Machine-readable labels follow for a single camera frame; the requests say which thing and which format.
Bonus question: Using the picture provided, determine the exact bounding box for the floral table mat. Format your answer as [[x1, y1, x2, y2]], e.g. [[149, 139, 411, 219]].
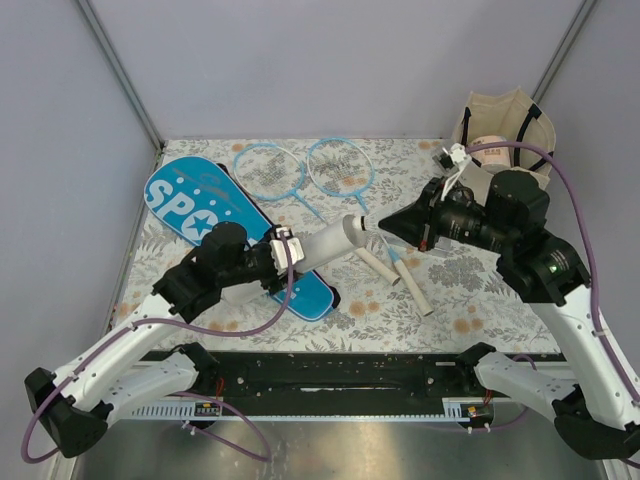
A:
[[160, 139, 558, 354]]

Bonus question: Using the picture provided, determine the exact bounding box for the purple cable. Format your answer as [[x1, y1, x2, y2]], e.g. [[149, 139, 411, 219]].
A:
[[19, 234, 296, 466], [464, 142, 640, 406]]

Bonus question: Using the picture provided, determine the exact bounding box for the left blue badminton racket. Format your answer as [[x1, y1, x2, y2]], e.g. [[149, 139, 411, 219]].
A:
[[233, 142, 400, 289]]

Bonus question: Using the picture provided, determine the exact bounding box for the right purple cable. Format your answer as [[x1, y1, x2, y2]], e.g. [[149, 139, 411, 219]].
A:
[[464, 142, 640, 406]]

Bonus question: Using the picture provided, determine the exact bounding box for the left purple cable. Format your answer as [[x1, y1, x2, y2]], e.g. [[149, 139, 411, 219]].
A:
[[19, 234, 296, 466]]

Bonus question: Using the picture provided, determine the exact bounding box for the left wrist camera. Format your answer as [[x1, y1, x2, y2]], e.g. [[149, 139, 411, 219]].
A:
[[268, 227, 305, 273]]

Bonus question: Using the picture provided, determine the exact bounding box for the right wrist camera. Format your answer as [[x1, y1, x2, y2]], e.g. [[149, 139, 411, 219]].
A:
[[433, 143, 472, 189]]

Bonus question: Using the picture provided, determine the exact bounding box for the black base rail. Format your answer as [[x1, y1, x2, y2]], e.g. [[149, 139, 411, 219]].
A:
[[149, 349, 516, 419]]

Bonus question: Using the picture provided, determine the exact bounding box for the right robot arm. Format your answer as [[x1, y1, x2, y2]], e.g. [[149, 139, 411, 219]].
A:
[[367, 170, 639, 461]]

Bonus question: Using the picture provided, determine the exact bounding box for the right blue badminton racket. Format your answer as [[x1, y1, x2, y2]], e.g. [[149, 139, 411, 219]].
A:
[[306, 137, 433, 316]]

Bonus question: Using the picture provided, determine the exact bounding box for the paper roll in tote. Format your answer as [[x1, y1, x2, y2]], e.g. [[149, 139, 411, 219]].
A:
[[471, 135, 511, 173]]

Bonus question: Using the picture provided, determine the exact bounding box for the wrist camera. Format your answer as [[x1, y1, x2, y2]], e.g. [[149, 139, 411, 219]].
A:
[[268, 227, 305, 273], [433, 143, 472, 189]]

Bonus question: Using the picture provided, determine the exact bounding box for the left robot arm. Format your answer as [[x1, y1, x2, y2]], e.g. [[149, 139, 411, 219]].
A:
[[21, 222, 305, 464]]

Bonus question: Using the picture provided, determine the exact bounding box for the blue badminton racket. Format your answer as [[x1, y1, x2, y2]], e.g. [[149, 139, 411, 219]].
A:
[[233, 142, 400, 289], [306, 137, 433, 316]]

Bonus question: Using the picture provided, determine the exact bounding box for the beige canvas tote bag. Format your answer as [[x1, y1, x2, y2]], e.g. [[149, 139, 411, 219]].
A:
[[451, 87, 556, 190]]

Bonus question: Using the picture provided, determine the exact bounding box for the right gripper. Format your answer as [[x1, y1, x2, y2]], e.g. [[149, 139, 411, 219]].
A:
[[379, 175, 515, 253]]

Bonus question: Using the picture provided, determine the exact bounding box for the blue racket cover bag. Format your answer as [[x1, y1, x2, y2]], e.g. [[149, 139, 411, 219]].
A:
[[144, 156, 341, 322]]

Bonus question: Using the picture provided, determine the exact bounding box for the white shuttlecock tube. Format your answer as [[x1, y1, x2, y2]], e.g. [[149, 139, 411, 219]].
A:
[[221, 214, 368, 306]]

